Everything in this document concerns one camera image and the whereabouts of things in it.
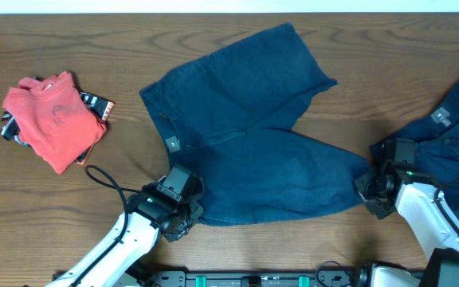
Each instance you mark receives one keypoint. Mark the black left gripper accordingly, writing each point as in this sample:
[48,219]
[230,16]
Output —
[198,213]

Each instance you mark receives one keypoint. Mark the black patterned folded garment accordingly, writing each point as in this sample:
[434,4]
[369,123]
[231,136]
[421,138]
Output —
[98,105]

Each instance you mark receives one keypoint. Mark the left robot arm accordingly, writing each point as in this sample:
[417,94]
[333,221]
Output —
[167,208]

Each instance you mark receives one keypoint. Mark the red folded t-shirt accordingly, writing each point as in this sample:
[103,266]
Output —
[53,119]

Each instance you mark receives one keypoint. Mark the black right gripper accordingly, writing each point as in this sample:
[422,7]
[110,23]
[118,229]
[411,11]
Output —
[361,182]

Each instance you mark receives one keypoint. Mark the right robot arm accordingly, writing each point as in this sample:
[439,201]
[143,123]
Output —
[397,185]

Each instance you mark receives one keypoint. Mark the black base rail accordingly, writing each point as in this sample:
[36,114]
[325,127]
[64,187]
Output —
[329,273]

